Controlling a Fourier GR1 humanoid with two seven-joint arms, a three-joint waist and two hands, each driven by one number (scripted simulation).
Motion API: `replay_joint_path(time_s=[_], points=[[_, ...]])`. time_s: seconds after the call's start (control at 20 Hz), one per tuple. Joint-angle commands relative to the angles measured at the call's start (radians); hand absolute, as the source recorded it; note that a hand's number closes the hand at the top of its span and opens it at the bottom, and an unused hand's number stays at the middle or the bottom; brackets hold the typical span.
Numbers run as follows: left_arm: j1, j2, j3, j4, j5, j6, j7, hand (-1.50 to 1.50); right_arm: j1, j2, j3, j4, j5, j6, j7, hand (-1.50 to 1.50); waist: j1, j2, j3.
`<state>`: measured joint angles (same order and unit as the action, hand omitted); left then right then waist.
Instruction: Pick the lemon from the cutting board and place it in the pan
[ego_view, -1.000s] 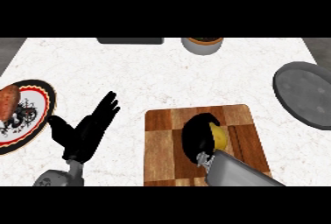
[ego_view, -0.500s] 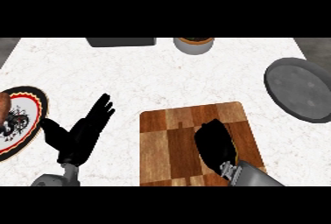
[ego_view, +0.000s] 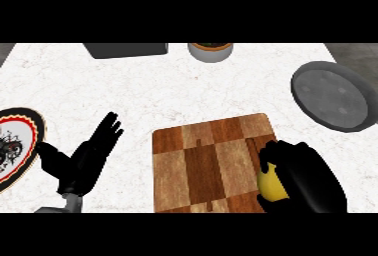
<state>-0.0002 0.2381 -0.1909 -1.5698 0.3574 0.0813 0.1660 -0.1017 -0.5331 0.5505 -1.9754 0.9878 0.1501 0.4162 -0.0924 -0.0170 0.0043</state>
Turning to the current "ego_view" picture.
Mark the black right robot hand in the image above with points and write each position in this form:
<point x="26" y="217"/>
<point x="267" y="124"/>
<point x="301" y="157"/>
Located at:
<point x="310" y="180"/>

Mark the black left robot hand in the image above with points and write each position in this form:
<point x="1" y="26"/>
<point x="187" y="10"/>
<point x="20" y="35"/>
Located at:
<point x="88" y="160"/>

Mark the yellow lemon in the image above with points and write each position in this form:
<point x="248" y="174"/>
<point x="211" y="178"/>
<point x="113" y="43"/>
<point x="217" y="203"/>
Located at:
<point x="271" y="185"/>

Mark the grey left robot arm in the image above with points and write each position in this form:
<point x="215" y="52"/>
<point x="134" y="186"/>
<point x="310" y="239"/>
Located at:
<point x="66" y="204"/>

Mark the wooden checkered cutting board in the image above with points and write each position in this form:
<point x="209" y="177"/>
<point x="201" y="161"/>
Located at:
<point x="206" y="166"/>

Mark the dark grey pan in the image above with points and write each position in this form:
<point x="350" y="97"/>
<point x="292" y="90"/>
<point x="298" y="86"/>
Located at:
<point x="332" y="96"/>

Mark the patterned white plate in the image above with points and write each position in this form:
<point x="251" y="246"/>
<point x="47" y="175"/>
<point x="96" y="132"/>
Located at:
<point x="14" y="148"/>

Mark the dark grey box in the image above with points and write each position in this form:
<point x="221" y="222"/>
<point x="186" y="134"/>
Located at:
<point x="125" y="50"/>

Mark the grey plant pot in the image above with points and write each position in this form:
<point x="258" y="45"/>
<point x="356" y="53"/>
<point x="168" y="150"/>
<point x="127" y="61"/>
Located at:
<point x="209" y="51"/>

